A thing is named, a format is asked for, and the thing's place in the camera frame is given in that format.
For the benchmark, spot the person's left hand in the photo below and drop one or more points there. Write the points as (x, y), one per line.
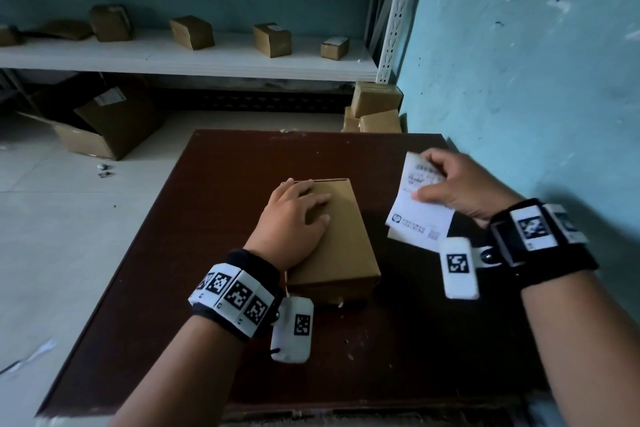
(285, 231)

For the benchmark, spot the person's right hand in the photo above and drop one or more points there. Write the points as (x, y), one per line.
(470, 186)

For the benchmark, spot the white shipping label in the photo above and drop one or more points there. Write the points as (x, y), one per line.
(420, 221)

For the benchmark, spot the brown cardboard box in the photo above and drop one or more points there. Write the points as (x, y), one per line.
(345, 246)

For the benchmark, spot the person's left forearm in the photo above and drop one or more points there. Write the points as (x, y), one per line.
(185, 376)

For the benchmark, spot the person's right forearm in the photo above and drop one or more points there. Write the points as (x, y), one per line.
(585, 356)

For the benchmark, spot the large open cardboard carton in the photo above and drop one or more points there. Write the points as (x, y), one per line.
(120, 126)

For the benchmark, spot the black right wristband, marker tiles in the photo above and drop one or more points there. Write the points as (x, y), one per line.
(535, 231)

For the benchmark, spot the black wristband, marker tiles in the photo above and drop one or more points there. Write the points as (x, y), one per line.
(535, 231)
(235, 294)

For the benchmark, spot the black left wristband, marker tiles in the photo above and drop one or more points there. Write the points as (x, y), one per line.
(235, 294)

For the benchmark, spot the white marker cube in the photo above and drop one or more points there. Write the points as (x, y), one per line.
(457, 266)

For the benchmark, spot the taped brown stacked parcel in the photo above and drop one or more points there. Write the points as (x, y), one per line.
(380, 122)
(350, 122)
(375, 99)

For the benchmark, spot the small metal floor debris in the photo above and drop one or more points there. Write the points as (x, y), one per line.
(104, 167)

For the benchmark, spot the white metal shelf rack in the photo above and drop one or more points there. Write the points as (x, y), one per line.
(200, 59)

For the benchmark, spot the row of small brown parcels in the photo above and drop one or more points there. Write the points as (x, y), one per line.
(192, 33)

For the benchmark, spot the white paper scrap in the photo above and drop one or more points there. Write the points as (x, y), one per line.
(42, 349)

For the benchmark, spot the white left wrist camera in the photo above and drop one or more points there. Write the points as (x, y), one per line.
(292, 336)

